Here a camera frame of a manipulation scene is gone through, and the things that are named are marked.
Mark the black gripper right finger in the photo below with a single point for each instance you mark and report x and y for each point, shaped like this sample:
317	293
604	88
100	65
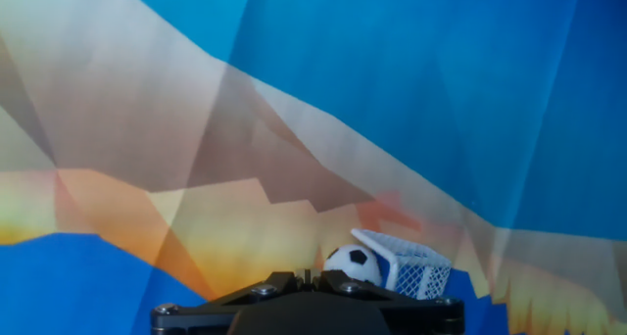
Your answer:
421	313

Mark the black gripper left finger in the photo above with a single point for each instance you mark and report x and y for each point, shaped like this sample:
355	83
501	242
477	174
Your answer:
206	310

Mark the small black white soccer ball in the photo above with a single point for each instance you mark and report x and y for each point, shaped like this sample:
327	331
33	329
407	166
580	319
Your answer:
352	264

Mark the white mesh toy goal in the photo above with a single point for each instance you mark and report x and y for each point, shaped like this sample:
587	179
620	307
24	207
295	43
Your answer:
416	271

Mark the blue mountain print cloth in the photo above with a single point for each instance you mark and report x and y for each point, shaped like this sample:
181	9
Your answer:
147	105

